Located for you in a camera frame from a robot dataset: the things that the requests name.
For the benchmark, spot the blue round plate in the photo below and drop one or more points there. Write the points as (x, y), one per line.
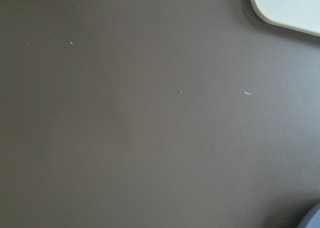
(311, 219)

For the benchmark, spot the cream rabbit tray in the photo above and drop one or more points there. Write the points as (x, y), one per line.
(299, 15)

